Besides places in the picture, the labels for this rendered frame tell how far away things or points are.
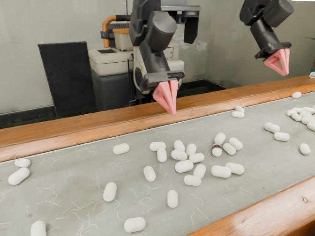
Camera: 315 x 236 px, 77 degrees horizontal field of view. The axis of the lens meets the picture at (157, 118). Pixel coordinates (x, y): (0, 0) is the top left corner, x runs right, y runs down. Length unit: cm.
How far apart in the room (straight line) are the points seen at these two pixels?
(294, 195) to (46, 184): 43
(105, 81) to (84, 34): 117
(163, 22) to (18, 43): 194
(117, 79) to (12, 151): 81
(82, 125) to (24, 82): 187
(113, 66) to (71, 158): 81
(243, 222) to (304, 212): 10
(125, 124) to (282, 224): 38
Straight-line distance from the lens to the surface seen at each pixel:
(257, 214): 35
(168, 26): 47
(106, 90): 123
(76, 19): 231
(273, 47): 74
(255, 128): 61
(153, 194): 37
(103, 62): 119
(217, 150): 45
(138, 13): 54
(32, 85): 239
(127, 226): 32
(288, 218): 36
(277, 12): 77
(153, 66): 49
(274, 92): 84
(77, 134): 52
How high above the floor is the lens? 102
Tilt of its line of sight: 28 degrees down
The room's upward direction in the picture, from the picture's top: straight up
